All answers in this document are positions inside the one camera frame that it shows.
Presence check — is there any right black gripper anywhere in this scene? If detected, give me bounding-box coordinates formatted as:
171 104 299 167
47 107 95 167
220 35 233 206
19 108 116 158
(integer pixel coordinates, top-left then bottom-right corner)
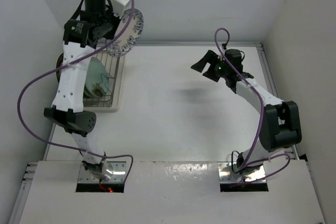
192 50 230 82

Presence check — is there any blue floral pattern plate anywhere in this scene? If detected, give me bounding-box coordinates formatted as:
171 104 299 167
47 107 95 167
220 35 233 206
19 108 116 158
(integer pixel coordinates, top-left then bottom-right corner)
106 9 144 57

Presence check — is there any dark checkered rim plate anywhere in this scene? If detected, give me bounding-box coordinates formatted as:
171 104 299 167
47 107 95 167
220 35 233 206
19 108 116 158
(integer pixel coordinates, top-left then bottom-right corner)
55 52 65 86

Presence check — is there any teal flower plate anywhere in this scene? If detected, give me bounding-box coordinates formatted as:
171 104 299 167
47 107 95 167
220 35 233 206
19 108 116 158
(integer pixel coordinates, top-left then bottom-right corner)
84 83 106 98
85 57 109 93

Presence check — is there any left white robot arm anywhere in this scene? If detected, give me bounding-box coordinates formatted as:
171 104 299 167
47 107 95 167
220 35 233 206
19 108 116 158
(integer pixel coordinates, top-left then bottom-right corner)
44 0 130 181

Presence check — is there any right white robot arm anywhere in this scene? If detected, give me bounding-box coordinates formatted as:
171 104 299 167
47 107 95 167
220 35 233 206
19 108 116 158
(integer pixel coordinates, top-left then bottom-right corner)
191 49 302 174

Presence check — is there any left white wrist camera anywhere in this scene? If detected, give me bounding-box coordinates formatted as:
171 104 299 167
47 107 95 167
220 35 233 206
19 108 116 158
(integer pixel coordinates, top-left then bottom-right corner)
110 0 130 18

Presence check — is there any grey wire dish rack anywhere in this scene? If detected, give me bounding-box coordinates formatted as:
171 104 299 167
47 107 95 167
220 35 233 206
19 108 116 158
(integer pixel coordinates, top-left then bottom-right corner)
83 49 121 108

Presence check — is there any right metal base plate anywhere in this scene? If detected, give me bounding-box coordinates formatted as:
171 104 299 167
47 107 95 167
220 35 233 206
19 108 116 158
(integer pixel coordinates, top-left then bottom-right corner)
217 162 266 185

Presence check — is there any metal base plate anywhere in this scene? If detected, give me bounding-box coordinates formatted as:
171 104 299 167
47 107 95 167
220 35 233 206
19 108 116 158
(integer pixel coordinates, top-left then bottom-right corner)
217 162 266 185
78 161 126 184

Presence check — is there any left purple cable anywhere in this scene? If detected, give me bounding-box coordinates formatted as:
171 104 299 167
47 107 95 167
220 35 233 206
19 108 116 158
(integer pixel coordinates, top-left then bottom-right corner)
17 0 136 185

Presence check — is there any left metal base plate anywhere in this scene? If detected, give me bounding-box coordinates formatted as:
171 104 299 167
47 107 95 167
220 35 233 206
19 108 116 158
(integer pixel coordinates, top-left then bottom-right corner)
78 161 126 184

